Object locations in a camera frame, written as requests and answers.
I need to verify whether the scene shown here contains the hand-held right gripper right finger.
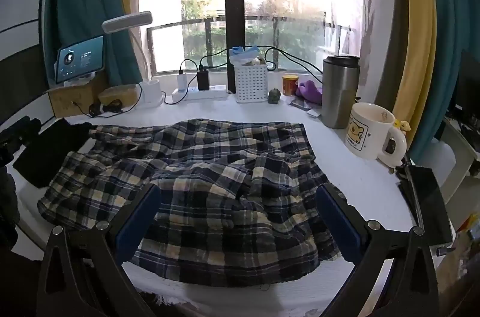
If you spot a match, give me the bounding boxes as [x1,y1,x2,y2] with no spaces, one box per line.
[315,184,439,317]

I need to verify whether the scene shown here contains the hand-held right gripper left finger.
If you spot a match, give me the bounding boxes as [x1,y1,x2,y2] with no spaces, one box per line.
[35,183,163,317]

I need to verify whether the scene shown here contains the plaid pants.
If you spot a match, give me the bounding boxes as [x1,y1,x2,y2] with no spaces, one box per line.
[37,118,347,284]

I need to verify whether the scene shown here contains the black flat tablet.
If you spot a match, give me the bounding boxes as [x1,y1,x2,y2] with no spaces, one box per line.
[399,163,454,246]

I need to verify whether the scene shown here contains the white mug with bear print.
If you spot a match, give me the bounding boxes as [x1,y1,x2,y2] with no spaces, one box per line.
[345,103,407,168]

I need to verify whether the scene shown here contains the black cloth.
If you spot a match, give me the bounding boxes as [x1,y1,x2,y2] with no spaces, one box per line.
[13,122,92,188]

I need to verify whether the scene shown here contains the stainless steel tumbler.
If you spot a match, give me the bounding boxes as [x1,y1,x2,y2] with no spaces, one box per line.
[322,55,361,129]

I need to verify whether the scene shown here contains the yellow lidded container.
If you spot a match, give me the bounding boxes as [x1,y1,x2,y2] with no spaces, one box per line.
[98,85,140,104]

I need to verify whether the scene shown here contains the purple cloth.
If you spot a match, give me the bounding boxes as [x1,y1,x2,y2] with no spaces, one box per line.
[295,79,324,105]

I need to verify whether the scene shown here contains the white chair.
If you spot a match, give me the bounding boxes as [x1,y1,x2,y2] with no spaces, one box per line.
[442,115,480,186]

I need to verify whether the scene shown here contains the cardboard box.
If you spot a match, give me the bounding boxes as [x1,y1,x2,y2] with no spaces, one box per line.
[47,72,109,119]

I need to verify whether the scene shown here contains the red yellow can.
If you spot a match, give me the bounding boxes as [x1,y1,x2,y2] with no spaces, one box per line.
[282,75,299,96]

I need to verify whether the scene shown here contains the white and blue box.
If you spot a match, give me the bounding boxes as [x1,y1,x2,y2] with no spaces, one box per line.
[172,85,229,102]

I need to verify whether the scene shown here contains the white perforated basket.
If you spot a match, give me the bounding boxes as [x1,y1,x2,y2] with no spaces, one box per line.
[234,62,269,103]

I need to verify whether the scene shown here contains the tablet screen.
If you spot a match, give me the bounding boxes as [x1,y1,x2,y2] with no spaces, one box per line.
[55,35,106,84]

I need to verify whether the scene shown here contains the black monitor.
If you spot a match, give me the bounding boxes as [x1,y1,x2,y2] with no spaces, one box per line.
[455,49,480,123]

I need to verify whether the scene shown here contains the blue face mask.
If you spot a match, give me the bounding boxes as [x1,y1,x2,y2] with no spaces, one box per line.
[229,45,261,60]

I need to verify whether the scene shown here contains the white appliance with cups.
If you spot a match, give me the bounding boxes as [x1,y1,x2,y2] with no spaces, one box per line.
[102,11,166,108]

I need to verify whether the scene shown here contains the teal curtain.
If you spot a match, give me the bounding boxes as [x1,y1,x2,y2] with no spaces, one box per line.
[41,0,143,89]
[409,0,480,160]

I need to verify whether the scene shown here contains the window railing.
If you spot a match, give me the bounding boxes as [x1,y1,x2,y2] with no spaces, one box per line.
[146,15,357,74]

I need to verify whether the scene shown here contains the black cable bundle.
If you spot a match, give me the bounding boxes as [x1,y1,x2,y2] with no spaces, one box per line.
[89,99,124,115]

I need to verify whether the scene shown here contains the black power strip cable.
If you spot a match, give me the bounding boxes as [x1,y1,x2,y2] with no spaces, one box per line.
[162,91,188,105]

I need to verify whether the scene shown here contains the black lamp cable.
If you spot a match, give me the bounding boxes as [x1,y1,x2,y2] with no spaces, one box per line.
[129,82,144,112]

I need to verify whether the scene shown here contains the black device mount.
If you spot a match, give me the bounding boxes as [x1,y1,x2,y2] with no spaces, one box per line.
[0,117,42,168]

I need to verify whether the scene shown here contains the short black charger cable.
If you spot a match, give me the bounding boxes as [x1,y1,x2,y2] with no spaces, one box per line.
[179,58,199,76]

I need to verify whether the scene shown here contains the dark window frame post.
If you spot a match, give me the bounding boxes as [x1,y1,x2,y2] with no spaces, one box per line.
[224,0,246,93]

